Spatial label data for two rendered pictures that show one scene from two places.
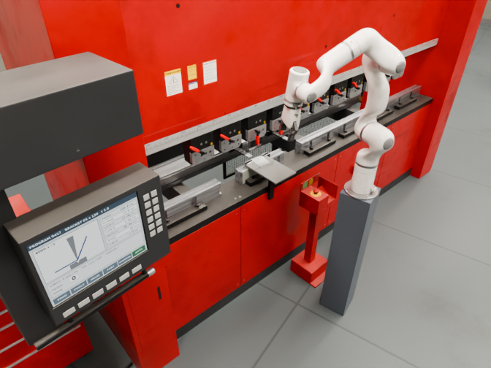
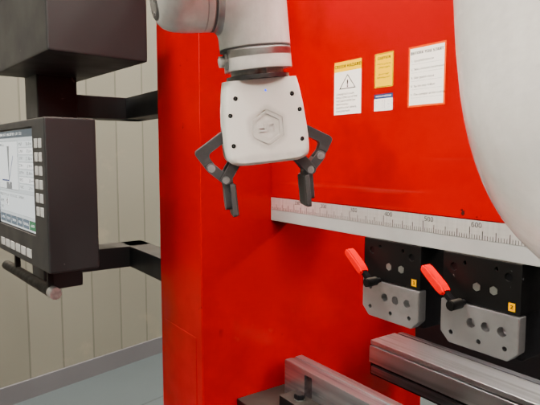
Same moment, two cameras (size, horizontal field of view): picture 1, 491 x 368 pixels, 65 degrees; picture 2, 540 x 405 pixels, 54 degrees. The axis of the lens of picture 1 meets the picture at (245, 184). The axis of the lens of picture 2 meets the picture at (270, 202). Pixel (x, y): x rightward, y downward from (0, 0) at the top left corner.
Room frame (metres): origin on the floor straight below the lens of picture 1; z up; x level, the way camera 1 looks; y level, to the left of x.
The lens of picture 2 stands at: (1.69, -0.84, 1.51)
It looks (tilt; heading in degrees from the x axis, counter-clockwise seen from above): 5 degrees down; 97
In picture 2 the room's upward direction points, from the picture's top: straight up
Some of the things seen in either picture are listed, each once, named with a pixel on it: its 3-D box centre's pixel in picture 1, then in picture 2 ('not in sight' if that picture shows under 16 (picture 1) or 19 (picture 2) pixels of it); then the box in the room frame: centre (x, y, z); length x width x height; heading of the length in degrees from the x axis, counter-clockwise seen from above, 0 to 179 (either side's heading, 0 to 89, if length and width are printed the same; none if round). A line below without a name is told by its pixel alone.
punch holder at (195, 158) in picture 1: (198, 145); (403, 279); (1.84, 0.26, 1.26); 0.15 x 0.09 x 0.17; 132
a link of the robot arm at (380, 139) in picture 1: (375, 146); not in sight; (1.76, -0.67, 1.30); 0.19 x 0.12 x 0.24; 24
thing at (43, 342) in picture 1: (99, 299); (28, 268); (0.86, 0.51, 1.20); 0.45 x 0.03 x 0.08; 137
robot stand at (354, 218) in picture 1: (347, 252); not in sight; (1.79, -0.66, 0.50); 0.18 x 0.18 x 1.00; 56
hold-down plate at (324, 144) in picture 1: (320, 146); not in sight; (2.49, -0.55, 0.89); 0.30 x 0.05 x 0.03; 132
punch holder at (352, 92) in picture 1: (352, 84); not in sight; (2.77, -0.79, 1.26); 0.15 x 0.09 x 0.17; 132
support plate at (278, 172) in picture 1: (270, 169); not in sight; (2.02, -0.16, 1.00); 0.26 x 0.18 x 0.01; 42
